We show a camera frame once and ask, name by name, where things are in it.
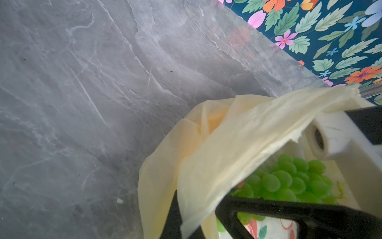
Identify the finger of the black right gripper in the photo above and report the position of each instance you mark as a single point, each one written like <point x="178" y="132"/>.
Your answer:
<point x="315" y="221"/>

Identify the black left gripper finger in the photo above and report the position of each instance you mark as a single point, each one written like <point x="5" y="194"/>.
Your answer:
<point x="173" y="222"/>

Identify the yellowish translucent plastic bag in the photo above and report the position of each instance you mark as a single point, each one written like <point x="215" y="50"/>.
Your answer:
<point x="220" y="143"/>

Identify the green grape bunch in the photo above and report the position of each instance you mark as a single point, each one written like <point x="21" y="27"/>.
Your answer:
<point x="291" y="179"/>

